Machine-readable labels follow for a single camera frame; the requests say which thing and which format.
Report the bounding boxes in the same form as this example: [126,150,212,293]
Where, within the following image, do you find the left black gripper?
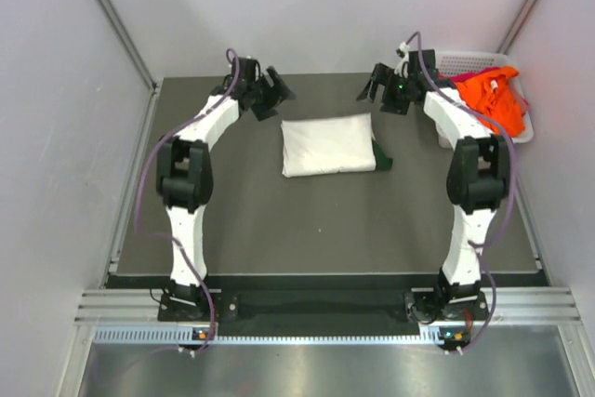
[246,67,295,121]

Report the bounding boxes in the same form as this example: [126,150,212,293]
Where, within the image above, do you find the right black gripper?
[357,65,417,116]

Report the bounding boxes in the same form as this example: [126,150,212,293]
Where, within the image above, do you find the white and green t-shirt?
[281,113,393,178]

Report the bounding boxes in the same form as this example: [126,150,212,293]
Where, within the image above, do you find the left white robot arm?
[156,57,295,322]

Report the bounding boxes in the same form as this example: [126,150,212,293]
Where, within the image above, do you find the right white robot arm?
[358,45,511,324]

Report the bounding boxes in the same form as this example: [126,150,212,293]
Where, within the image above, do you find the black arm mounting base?
[157,273,488,324]

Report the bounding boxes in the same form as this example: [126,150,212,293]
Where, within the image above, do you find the white plastic laundry basket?
[436,51,534,143]

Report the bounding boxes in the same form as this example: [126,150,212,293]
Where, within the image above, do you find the pink t-shirt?
[445,67,531,119]

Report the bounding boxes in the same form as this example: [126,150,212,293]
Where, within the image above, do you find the orange t-shirt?
[453,66,527,139]

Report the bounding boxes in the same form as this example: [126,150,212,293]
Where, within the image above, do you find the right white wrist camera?
[394,42,410,76]

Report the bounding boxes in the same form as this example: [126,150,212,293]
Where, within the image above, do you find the left aluminium frame post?
[95,0,158,92]

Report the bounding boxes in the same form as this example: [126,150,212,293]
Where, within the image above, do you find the grey slotted cable duct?
[93,325,463,346]

